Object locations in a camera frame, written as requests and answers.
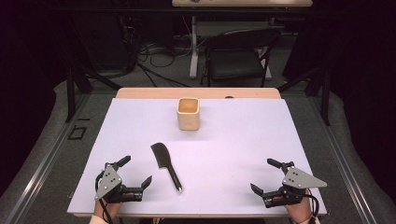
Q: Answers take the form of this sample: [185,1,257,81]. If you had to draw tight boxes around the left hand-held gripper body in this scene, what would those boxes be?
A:
[93,161,145,203]

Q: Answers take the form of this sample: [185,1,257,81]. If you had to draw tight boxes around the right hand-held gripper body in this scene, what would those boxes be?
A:
[262,161,329,209]

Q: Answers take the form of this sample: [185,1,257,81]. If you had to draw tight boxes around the black kitchen knife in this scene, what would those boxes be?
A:
[150,142,184,193]

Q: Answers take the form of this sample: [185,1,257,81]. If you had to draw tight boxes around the beige square cup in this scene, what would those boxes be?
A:
[176,97,201,132]

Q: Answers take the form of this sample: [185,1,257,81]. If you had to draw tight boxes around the person's left hand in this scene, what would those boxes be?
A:
[93,199,122,220]

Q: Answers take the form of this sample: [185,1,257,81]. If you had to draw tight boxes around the person's right hand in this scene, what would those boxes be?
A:
[284,189,314,223]

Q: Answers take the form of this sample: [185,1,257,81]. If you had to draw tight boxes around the white table mat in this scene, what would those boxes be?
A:
[66,97,328,216]

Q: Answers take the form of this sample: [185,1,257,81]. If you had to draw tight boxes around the black metal stand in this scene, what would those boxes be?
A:
[64,60,123,123]
[277,66,332,127]

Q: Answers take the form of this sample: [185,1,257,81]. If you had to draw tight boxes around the black folding chair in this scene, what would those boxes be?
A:
[200,28,282,89]

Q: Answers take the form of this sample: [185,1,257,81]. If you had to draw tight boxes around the light wooden desk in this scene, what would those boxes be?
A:
[171,0,314,79]

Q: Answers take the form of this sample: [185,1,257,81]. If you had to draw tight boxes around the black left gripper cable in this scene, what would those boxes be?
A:
[94,171,116,224]

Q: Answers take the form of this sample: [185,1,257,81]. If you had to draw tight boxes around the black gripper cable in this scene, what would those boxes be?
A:
[303,188,321,220]
[94,171,116,224]

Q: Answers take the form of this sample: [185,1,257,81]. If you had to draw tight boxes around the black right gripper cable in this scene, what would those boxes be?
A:
[303,188,321,220]

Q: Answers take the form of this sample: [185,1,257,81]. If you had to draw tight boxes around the grey floor rail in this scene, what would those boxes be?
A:
[306,96,379,224]
[3,92,92,224]

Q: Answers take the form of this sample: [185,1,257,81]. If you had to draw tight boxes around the tangle of floor cables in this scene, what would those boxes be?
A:
[124,15,195,89]

